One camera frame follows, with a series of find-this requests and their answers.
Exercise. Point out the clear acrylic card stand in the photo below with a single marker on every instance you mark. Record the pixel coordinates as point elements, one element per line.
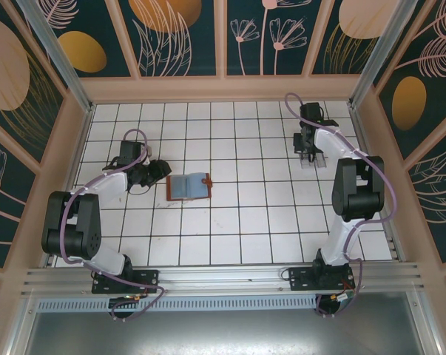
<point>321,163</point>

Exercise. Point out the brown leather card holder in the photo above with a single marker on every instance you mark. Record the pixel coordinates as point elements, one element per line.
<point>196,185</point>

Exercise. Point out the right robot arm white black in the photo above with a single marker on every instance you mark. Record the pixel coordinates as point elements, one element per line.
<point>359,192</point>

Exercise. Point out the black base plate left arm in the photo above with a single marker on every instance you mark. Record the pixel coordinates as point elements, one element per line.
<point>148,277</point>

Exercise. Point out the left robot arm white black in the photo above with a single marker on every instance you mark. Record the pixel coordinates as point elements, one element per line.
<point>78,222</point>

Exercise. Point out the black base plate right arm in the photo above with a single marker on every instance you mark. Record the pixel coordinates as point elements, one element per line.
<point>300,277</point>

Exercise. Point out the small green circuit board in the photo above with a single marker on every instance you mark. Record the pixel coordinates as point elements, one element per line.
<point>344,296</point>

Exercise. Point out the grey metal sheet panel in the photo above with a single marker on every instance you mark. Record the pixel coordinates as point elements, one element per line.
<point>222,333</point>

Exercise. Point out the aluminium side rail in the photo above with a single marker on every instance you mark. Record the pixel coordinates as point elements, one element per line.
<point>86,125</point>
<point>357,122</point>

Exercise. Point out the long aluminium mounting rail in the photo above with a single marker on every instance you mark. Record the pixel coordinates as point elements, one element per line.
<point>222,275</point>

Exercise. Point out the aluminium corner post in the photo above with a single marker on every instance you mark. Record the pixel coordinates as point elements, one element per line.
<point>56,48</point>
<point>381,40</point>

